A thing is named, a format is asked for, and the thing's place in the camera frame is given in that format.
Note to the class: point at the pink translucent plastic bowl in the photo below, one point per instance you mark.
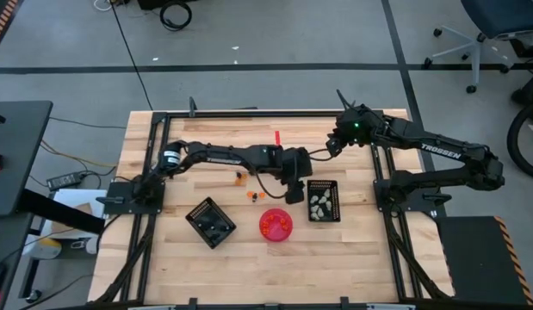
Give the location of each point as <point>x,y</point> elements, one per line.
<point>277,234</point>

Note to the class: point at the black hazard-striped platform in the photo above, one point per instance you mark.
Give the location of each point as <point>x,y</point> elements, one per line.
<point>477,258</point>

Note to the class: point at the white box on floor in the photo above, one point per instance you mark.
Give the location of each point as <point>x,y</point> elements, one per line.
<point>76,202</point>

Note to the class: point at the black power adapter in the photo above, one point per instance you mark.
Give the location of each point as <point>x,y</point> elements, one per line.
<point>66,181</point>

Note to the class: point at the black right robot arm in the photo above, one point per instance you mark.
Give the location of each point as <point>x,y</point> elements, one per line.
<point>442,150</point>

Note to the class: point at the red marker stick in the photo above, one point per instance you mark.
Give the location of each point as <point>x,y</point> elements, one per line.
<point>277,138</point>

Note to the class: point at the black desk leg beam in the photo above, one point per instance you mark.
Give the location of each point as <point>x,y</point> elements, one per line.
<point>59,211</point>

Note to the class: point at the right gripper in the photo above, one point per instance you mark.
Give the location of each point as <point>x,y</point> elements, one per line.
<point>354,127</point>

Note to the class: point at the black aluminium table frame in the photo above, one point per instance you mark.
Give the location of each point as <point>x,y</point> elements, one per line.
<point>266,114</point>

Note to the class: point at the blue office chair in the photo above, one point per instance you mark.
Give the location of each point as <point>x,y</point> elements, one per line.
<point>498,17</point>

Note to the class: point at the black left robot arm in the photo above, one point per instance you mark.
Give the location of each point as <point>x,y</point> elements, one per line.
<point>214,155</point>

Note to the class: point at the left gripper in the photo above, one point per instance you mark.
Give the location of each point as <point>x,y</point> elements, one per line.
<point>297,163</point>

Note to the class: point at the black desk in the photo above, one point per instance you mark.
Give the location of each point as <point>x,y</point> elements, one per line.
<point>16,150</point>

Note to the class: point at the hazard-striped floor strip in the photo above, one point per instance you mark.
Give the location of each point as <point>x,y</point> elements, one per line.
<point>1,21</point>

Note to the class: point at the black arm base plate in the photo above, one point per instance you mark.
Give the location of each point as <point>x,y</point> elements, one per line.
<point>119,198</point>
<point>421,197</point>

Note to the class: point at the black basket holding skulls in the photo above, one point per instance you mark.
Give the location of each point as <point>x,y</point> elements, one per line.
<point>322,184</point>

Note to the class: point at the black basket holding spiders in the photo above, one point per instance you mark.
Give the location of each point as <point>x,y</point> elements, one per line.
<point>197,213</point>

